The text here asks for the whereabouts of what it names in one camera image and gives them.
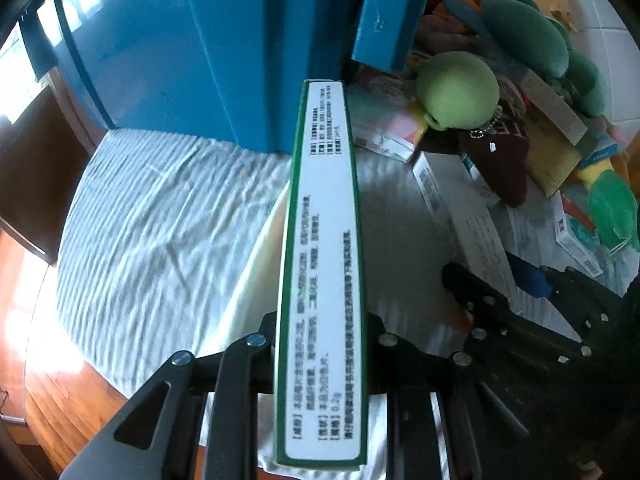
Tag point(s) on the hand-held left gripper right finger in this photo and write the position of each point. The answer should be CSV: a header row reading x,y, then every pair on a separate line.
x,y
385,355

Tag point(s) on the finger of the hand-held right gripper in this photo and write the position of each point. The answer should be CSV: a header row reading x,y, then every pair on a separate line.
x,y
475,295
530,277

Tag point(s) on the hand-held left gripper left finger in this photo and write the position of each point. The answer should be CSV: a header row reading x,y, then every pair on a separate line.
x,y
245,360

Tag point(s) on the green orange medicine box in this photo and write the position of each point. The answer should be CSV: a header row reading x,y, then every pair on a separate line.
x,y
320,260

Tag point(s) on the large teal turtle plush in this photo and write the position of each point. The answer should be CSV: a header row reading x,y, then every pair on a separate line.
x,y
520,30

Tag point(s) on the blue plastic crate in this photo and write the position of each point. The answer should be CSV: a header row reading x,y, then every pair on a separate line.
x,y
175,35

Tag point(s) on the long white box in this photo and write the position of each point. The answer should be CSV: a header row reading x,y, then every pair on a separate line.
x,y
470,230

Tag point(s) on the white teal box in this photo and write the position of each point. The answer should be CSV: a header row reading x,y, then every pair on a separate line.
x,y
575,230

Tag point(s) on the green frog plush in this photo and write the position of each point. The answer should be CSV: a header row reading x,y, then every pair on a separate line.
x,y
612,205

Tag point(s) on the pale yellow box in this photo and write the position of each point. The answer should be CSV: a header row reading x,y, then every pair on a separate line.
x,y
550,160

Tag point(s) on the dark brown lettered plush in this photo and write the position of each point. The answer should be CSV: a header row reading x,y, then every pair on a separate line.
x,y
505,160

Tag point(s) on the green white blue box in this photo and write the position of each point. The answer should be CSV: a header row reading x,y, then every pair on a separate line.
x,y
597,150

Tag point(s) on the white striped tablecloth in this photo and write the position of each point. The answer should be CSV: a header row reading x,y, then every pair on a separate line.
x,y
150,235

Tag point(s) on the white grey medicine box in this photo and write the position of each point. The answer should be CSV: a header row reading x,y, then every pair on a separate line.
x,y
550,105

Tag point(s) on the flat pink white box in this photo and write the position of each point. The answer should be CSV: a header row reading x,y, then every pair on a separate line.
x,y
385,120

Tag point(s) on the small round green plush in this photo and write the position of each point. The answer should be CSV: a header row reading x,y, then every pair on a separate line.
x,y
457,90

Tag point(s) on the orange plush toy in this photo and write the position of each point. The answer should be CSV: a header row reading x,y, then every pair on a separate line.
x,y
445,35

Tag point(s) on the dark brown cabinet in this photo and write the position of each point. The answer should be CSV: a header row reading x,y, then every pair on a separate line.
x,y
35,175

